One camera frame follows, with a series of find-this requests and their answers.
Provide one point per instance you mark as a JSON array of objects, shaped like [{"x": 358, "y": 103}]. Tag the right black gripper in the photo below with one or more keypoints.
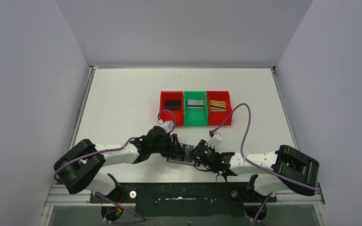
[{"x": 192, "y": 154}]

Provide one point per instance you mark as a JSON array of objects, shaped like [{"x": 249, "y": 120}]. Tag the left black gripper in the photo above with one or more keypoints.
[{"x": 174, "y": 144}]

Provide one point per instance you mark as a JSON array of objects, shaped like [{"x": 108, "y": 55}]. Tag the red leather card holder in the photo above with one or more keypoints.
[{"x": 186, "y": 158}]

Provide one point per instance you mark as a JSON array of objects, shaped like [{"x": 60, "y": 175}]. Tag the dark grey card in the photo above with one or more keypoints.
[{"x": 172, "y": 102}]

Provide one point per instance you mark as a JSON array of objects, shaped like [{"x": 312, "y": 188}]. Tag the gold VIP card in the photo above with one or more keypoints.
[{"x": 217, "y": 104}]

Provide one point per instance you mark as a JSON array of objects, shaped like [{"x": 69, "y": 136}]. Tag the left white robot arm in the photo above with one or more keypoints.
[{"x": 80, "y": 168}]

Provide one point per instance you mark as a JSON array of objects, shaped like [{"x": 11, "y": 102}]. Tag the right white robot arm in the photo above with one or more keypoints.
[{"x": 284, "y": 169}]

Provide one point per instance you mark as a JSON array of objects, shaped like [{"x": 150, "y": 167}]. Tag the black credit card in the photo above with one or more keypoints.
[{"x": 173, "y": 107}]

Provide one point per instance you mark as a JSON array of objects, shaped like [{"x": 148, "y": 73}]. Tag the silver credit card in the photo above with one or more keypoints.
[{"x": 195, "y": 104}]

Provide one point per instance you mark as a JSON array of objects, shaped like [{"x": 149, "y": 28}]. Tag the gold credit card in bin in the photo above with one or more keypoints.
[{"x": 216, "y": 108}]

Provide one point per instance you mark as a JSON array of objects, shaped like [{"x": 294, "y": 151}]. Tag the green middle bin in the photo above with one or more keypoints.
[{"x": 198, "y": 117}]

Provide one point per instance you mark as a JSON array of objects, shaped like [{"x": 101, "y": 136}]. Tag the left red bin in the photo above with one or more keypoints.
[{"x": 179, "y": 114}]

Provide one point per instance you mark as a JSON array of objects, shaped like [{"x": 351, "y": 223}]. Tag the red bin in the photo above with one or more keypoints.
[
  {"x": 179, "y": 114},
  {"x": 217, "y": 118}
]

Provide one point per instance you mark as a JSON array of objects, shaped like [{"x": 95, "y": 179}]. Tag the right red bin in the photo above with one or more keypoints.
[{"x": 217, "y": 118}]

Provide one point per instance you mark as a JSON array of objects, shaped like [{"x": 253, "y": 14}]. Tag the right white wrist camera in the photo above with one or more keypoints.
[{"x": 215, "y": 140}]

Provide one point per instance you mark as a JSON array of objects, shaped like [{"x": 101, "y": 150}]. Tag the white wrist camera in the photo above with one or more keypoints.
[
  {"x": 215, "y": 140},
  {"x": 168, "y": 126}
]

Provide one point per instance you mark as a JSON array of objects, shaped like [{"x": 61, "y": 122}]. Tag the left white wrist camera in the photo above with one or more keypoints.
[{"x": 168, "y": 126}]

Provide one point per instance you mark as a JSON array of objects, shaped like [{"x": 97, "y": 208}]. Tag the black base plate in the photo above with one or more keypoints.
[{"x": 235, "y": 199}]

